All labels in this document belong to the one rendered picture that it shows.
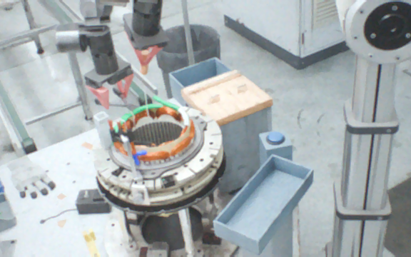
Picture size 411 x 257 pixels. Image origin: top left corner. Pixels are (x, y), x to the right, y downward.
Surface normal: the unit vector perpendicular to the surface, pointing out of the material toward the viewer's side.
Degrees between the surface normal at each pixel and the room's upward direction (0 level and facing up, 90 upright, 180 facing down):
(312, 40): 90
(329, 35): 85
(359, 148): 90
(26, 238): 0
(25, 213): 0
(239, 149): 90
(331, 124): 0
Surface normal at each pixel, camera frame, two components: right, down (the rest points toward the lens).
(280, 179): -0.10, -0.80
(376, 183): -0.11, 0.59
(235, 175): 0.47, 0.47
